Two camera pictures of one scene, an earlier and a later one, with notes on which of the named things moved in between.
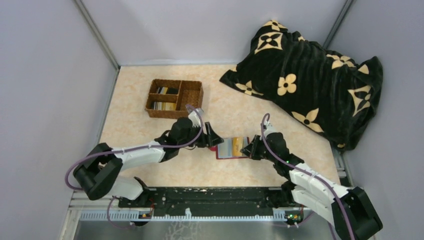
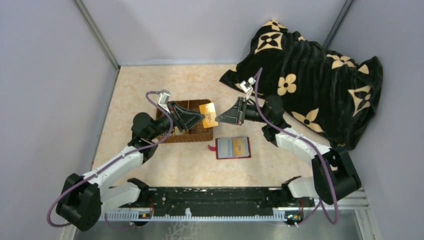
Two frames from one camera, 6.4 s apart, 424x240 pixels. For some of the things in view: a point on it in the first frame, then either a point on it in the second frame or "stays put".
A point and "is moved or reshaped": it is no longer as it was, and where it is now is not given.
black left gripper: x=205 y=136 to x=176 y=115
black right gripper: x=258 y=147 to x=240 y=111
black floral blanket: x=335 y=95 stays put
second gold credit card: x=237 y=145 stays put
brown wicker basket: x=168 y=98 is moved or reshaped
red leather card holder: x=230 y=148 stays put
